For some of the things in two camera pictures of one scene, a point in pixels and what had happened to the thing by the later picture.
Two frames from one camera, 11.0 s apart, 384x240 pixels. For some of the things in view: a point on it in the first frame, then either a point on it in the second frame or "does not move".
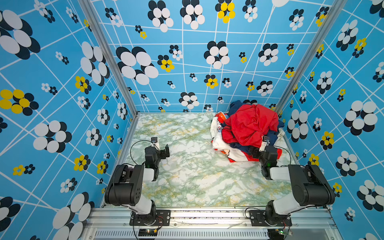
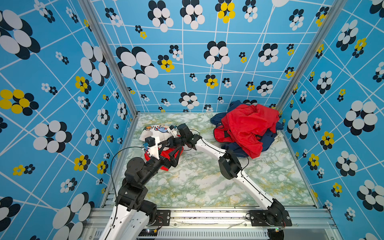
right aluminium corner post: (324, 31) does not move
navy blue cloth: (237, 105) → (266, 140)
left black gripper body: (160, 156) → (168, 164)
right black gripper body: (258, 155) → (180, 141)
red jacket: (248, 124) does not move
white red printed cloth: (233, 154) → (159, 140)
